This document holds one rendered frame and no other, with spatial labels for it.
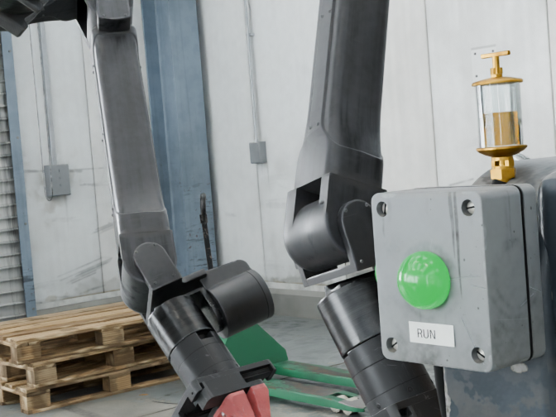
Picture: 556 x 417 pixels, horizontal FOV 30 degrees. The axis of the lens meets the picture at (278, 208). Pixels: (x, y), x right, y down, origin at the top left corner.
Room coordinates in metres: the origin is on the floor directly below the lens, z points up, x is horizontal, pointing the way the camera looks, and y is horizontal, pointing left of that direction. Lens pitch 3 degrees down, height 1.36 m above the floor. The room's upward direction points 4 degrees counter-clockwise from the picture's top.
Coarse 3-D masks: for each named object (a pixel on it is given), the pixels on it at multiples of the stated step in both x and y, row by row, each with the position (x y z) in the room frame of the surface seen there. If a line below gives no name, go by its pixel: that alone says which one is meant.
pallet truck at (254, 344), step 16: (208, 240) 6.31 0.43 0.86; (208, 256) 6.31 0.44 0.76; (240, 336) 6.16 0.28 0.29; (256, 336) 6.24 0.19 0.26; (240, 352) 6.13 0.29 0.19; (256, 352) 6.20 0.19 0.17; (272, 352) 6.27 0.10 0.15; (288, 368) 6.09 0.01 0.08; (304, 368) 6.04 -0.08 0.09; (320, 368) 6.00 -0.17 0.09; (336, 368) 5.97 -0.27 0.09; (272, 384) 5.69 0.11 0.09; (288, 384) 5.66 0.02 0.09; (304, 384) 5.63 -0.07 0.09; (336, 384) 5.78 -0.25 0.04; (352, 384) 5.67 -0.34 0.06; (304, 400) 5.41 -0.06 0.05; (320, 400) 5.31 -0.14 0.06; (336, 400) 5.23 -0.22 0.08; (352, 400) 5.22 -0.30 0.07
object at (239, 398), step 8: (240, 392) 0.99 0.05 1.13; (224, 400) 0.99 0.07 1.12; (232, 400) 0.98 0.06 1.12; (240, 400) 0.99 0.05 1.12; (248, 400) 1.00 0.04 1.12; (216, 408) 1.00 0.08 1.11; (224, 408) 0.99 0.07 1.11; (232, 408) 0.99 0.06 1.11; (240, 408) 0.99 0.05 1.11; (248, 408) 0.99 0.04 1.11; (208, 416) 1.01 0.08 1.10; (216, 416) 1.00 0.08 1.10; (224, 416) 1.00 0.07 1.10; (232, 416) 1.00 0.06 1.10; (240, 416) 0.98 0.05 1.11; (248, 416) 0.99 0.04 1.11
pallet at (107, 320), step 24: (72, 312) 6.73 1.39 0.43; (96, 312) 6.64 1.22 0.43; (120, 312) 6.55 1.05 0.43; (0, 336) 5.96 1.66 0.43; (24, 336) 5.89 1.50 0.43; (48, 336) 5.88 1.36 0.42; (72, 336) 6.42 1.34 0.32; (96, 336) 6.14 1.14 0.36; (120, 336) 6.15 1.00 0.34; (144, 336) 6.29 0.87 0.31; (24, 360) 5.79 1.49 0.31
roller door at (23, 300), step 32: (0, 32) 8.43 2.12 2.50; (0, 64) 8.43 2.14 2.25; (0, 96) 8.41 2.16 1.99; (0, 128) 8.39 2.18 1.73; (0, 160) 8.38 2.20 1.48; (0, 192) 8.36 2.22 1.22; (0, 224) 8.35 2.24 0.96; (0, 256) 8.32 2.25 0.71; (0, 288) 8.31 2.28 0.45; (32, 288) 8.44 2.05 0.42; (0, 320) 8.29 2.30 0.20
